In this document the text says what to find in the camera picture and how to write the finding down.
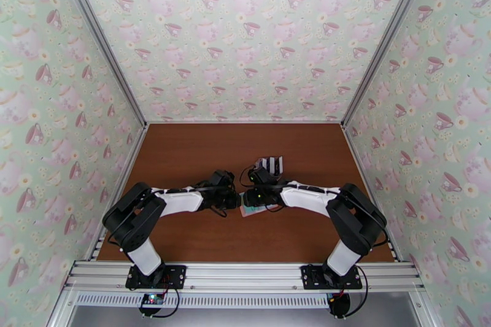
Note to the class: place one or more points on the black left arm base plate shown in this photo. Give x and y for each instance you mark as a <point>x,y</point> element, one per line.
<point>176,276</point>

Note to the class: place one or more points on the pink card holder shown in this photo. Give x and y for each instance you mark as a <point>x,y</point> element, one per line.
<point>268,207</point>

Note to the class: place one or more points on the clear acrylic card stand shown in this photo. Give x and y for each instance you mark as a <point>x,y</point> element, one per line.
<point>279,173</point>

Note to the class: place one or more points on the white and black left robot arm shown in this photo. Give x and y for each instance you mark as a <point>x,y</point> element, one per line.
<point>180,201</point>

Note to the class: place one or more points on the aluminium frame side rail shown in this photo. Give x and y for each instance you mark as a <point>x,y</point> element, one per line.
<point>131,161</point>
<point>358,161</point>

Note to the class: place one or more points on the white credit card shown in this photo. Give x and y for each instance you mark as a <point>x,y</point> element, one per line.
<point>267,164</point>
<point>279,164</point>

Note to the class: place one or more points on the aluminium frame back rail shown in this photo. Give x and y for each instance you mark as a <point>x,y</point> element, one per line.
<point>245,122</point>

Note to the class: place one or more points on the right controller board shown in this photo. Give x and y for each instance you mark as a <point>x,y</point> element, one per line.
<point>339,305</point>

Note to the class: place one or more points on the aluminium frame leg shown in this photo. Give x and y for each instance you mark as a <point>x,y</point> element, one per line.
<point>61,310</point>
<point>424,310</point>

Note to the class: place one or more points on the aluminium frame post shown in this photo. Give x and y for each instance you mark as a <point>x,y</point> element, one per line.
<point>386,38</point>
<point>102,38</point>

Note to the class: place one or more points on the left controller board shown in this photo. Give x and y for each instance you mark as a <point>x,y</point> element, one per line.
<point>151,300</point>

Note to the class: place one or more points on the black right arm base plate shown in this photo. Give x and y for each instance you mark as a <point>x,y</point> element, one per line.
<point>312,276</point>

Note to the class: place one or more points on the controller board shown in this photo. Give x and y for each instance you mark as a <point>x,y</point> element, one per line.
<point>151,300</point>
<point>339,305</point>

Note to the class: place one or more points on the aluminium mounting rail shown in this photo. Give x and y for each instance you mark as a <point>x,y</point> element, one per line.
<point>245,276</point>

